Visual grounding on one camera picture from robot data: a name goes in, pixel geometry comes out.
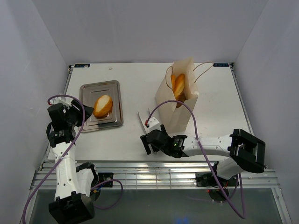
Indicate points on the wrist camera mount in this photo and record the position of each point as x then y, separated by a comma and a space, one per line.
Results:
58, 99
153, 124

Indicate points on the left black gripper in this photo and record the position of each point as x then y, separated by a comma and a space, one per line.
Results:
80, 112

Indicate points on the oval bread loaf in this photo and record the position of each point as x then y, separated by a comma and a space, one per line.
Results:
102, 106

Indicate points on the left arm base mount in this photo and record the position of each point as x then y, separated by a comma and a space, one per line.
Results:
105, 177

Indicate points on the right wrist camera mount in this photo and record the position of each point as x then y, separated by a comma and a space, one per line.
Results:
153, 124

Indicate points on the long baguette bread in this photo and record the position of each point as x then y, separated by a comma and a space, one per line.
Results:
179, 85
173, 79

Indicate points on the metal tray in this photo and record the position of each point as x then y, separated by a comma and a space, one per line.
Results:
89, 93

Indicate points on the aluminium frame rail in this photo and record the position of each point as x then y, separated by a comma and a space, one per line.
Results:
159, 175

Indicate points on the beige paper bag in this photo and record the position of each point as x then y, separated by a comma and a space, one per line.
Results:
176, 119

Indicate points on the metal tongs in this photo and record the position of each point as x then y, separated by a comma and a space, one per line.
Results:
143, 115

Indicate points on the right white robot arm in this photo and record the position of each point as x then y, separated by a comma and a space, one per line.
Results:
243, 151

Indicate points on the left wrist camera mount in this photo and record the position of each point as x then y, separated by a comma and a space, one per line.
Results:
58, 99

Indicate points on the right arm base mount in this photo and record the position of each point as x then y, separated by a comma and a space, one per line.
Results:
208, 180

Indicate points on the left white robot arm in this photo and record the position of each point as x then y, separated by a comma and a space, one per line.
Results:
72, 203

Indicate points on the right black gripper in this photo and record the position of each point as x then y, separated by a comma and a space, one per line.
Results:
146, 144

